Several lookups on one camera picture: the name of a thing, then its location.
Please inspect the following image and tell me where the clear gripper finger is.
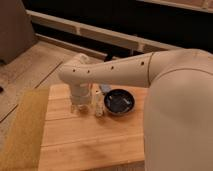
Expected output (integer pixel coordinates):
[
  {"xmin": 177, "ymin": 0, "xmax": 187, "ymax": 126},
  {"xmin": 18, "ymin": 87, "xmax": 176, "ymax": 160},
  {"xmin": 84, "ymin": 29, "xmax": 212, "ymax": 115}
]
[
  {"xmin": 70, "ymin": 104, "xmax": 77, "ymax": 113},
  {"xmin": 84, "ymin": 104, "xmax": 92, "ymax": 112}
]

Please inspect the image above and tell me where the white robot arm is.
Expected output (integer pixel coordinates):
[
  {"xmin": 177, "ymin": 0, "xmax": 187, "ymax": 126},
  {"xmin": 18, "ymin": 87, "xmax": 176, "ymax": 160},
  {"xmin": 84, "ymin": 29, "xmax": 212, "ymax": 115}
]
[{"xmin": 59, "ymin": 49, "xmax": 213, "ymax": 171}]

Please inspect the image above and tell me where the beige cabinet corner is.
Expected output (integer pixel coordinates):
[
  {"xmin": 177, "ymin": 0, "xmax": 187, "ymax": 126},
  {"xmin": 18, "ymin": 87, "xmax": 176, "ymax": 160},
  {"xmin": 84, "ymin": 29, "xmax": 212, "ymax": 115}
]
[{"xmin": 0, "ymin": 0, "xmax": 37, "ymax": 63}]

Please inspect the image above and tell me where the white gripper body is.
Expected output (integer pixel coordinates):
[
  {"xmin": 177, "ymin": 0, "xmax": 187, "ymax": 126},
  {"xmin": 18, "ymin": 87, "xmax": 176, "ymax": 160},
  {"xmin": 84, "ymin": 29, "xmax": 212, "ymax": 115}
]
[{"xmin": 69, "ymin": 84, "xmax": 92, "ymax": 105}]

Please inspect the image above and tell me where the black round bowl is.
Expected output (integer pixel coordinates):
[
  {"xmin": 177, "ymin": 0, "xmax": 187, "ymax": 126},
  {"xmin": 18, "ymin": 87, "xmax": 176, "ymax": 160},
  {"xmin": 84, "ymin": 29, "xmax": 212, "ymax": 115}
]
[{"xmin": 104, "ymin": 89, "xmax": 135, "ymax": 116}]

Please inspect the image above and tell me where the wooden board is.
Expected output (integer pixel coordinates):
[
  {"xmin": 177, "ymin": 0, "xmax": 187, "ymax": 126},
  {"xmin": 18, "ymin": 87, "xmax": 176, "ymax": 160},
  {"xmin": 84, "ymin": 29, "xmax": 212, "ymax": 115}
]
[{"xmin": 38, "ymin": 84, "xmax": 147, "ymax": 171}]

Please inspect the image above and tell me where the yellow cloth mat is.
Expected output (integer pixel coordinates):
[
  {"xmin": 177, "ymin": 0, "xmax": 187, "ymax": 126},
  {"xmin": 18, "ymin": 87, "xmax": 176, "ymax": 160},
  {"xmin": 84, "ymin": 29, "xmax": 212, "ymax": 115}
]
[{"xmin": 0, "ymin": 89, "xmax": 49, "ymax": 171}]

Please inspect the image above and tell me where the blue object behind bowl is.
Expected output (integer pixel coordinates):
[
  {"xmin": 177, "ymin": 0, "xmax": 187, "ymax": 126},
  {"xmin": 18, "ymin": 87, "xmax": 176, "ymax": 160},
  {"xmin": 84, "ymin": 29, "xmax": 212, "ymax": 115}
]
[{"xmin": 99, "ymin": 84, "xmax": 111, "ymax": 93}]

